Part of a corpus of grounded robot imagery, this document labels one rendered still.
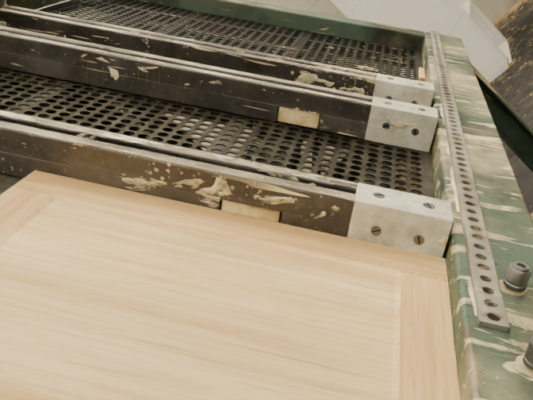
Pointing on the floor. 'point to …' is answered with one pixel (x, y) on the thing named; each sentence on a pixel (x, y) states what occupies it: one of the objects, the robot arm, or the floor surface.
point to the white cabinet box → (479, 48)
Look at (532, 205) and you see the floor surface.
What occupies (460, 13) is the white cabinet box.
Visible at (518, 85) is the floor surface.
